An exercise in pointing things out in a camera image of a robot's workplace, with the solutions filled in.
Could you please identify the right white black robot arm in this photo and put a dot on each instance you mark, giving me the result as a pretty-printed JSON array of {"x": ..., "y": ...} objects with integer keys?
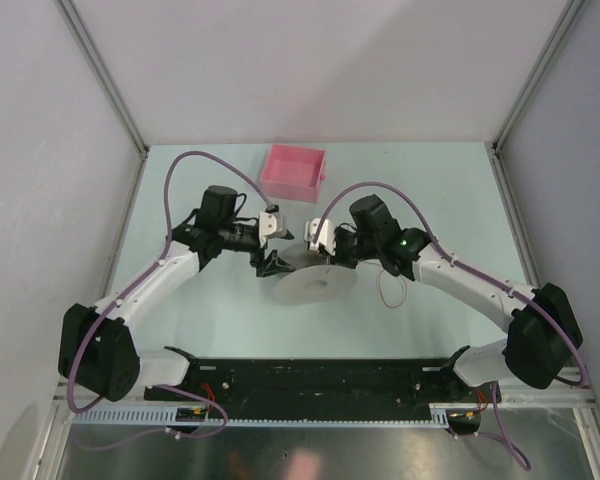
[{"x": 541, "y": 331}]

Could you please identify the grey slotted cable duct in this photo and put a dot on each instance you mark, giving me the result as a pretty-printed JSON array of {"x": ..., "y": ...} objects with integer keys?
[{"x": 187, "y": 416}]

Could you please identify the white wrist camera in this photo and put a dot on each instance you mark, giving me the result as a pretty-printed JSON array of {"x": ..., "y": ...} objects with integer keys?
[
  {"x": 271, "y": 225},
  {"x": 320, "y": 237}
]

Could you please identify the aluminium corner post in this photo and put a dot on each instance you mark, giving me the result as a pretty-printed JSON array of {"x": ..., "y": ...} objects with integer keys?
[
  {"x": 95, "y": 61},
  {"x": 555, "y": 43}
]

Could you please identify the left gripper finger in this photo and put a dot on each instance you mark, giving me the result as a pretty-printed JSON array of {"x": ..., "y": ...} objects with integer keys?
[
  {"x": 285, "y": 234},
  {"x": 281, "y": 267}
]

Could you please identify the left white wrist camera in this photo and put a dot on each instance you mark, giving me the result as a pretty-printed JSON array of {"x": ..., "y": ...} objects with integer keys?
[{"x": 271, "y": 225}]

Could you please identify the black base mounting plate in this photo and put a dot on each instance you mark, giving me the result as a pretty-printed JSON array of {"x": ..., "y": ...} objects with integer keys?
[{"x": 421, "y": 380}]

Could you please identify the pink plastic box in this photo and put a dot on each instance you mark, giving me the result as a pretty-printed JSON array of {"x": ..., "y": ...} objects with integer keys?
[{"x": 294, "y": 173}]

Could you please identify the left aluminium corner post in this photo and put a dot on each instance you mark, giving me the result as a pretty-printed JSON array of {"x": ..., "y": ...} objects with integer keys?
[{"x": 95, "y": 61}]

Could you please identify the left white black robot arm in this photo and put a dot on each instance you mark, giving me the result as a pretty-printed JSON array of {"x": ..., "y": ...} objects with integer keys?
[{"x": 98, "y": 350}]

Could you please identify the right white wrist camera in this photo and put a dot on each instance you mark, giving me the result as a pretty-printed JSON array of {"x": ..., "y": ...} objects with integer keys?
[{"x": 320, "y": 237}]

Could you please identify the white plastic spool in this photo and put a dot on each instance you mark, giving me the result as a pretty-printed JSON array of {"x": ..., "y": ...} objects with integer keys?
[{"x": 314, "y": 279}]

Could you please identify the right aluminium corner post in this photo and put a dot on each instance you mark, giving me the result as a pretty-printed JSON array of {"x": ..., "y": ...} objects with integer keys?
[{"x": 555, "y": 43}]

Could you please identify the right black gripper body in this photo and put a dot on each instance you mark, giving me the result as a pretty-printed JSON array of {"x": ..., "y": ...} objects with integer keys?
[{"x": 347, "y": 248}]

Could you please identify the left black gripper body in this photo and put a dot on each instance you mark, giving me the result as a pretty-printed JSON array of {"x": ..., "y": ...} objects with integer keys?
[{"x": 256, "y": 251}]

